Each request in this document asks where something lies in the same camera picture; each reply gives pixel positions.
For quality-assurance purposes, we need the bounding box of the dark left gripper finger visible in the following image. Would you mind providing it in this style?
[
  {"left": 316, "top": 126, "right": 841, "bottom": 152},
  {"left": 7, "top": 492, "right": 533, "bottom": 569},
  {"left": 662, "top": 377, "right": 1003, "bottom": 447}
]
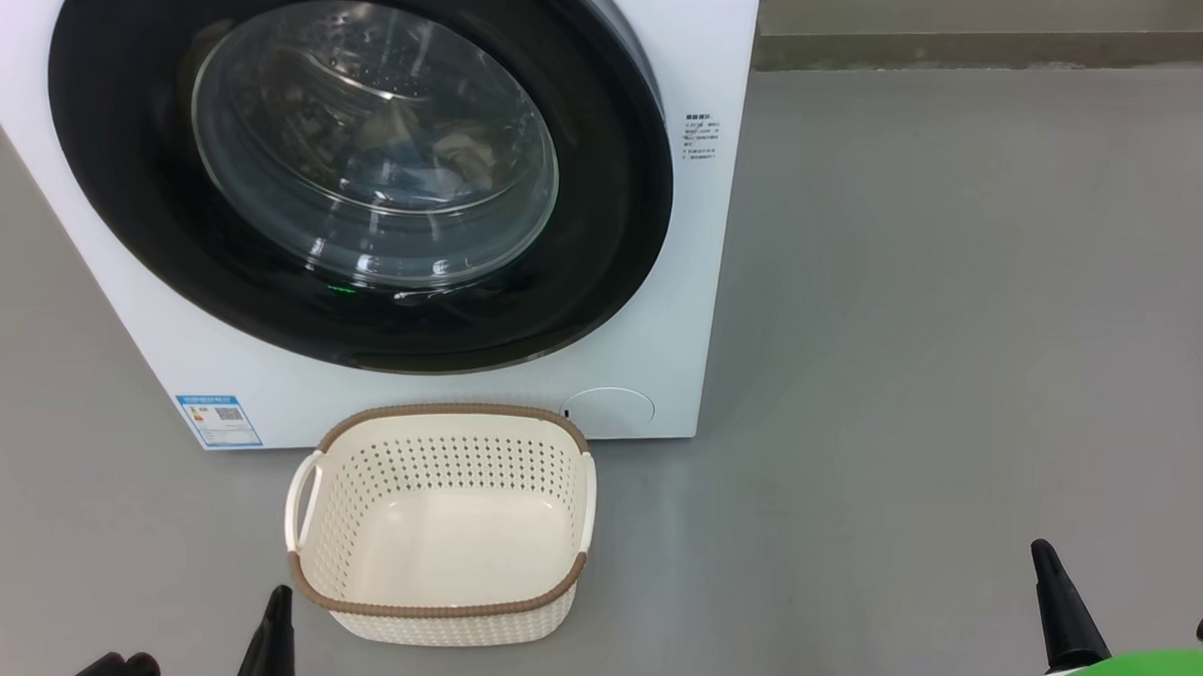
[{"left": 234, "top": 583, "right": 300, "bottom": 676}]

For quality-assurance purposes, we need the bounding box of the blue cartoon print garment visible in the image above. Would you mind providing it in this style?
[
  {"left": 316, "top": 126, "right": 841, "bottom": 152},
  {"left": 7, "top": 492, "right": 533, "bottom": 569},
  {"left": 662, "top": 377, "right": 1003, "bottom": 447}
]
[{"left": 361, "top": 140, "right": 469, "bottom": 209}]

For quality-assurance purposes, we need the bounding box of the cream fabric garment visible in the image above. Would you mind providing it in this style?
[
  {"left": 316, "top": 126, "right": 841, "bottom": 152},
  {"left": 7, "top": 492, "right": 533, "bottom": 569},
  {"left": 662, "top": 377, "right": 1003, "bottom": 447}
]
[{"left": 432, "top": 127, "right": 500, "bottom": 190}]

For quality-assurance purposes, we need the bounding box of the cream perforated laundry basket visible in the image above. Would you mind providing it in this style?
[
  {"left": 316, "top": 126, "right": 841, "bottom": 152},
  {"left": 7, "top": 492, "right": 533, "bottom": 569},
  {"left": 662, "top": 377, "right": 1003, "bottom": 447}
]
[{"left": 281, "top": 397, "right": 600, "bottom": 652}]

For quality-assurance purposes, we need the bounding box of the white front-load washing machine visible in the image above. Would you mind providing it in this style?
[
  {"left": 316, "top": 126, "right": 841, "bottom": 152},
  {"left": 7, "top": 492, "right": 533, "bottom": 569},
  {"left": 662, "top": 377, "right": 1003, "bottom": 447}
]
[{"left": 0, "top": 0, "right": 761, "bottom": 471}]

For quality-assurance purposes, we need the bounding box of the blue energy label sticker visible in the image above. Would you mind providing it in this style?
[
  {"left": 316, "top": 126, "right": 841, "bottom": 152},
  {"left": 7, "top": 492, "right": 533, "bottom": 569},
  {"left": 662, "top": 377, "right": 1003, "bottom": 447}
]
[{"left": 173, "top": 393, "right": 265, "bottom": 451}]

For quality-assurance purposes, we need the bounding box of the round white filter cover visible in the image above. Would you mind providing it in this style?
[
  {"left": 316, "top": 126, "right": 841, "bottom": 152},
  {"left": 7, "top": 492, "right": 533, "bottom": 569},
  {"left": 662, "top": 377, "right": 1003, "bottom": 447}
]
[{"left": 561, "top": 385, "right": 657, "bottom": 443}]

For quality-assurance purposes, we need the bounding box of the white printed text sticker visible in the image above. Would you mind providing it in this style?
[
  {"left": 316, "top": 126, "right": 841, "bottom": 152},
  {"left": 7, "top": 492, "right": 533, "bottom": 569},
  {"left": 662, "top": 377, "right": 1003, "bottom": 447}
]
[{"left": 682, "top": 111, "right": 722, "bottom": 169}]

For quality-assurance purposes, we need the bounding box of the grey wall baseboard strip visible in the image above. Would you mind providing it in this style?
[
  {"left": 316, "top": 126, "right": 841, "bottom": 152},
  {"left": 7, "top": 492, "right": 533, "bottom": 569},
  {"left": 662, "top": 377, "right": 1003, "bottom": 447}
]
[{"left": 754, "top": 13, "right": 1203, "bottom": 88}]

